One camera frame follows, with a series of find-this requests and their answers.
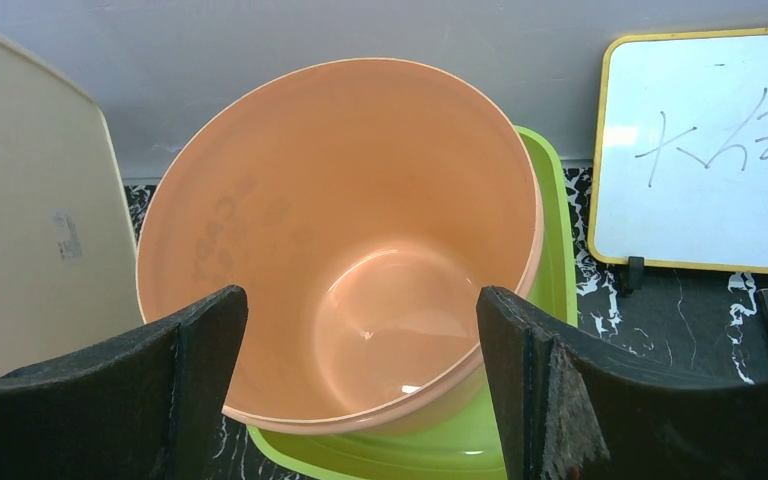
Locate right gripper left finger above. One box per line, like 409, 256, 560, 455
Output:
0, 286, 248, 479

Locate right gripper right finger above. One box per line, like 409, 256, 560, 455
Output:
476, 286, 768, 479

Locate cream perforated storage basket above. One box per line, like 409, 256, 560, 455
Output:
0, 35, 142, 376

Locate orange plastic bucket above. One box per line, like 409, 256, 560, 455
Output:
136, 58, 544, 435

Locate green plastic tray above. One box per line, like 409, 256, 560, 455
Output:
239, 127, 577, 479

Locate black marbled table mat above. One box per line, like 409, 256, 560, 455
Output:
122, 165, 768, 480

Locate small whiteboard yellow frame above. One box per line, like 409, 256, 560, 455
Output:
587, 27, 768, 292

